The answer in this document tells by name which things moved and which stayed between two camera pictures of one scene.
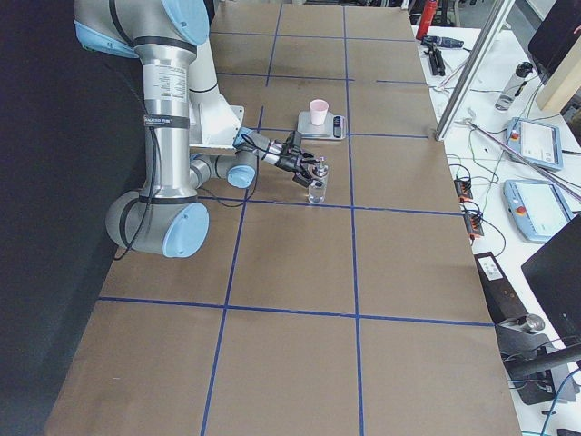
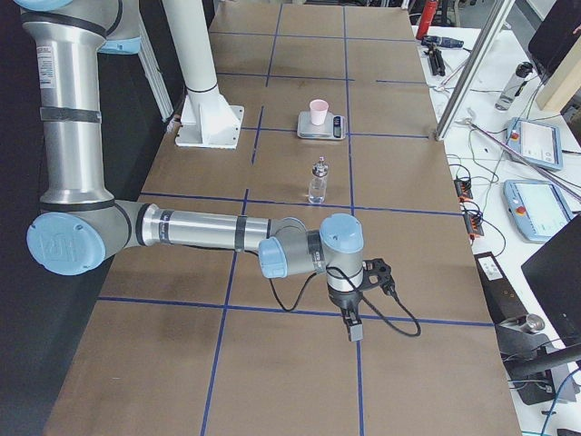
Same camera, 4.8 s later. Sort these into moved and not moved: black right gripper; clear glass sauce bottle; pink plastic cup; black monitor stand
Moved: black right gripper
Not moved: black monitor stand; clear glass sauce bottle; pink plastic cup
